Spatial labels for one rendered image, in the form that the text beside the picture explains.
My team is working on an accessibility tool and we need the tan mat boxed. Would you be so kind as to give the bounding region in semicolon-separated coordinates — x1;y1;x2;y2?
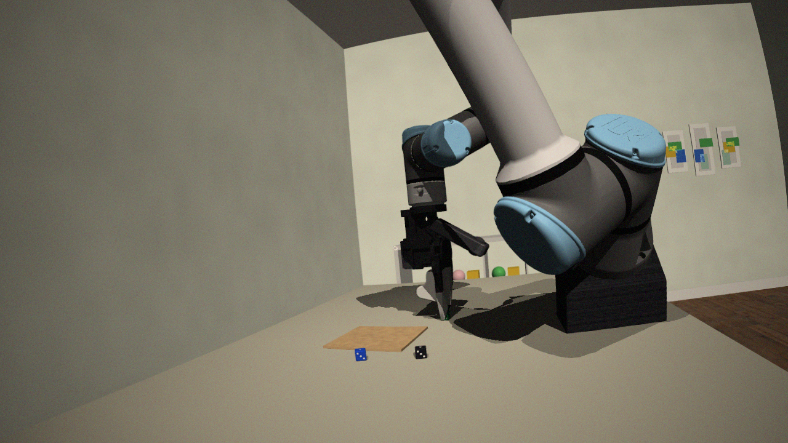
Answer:
323;326;428;352

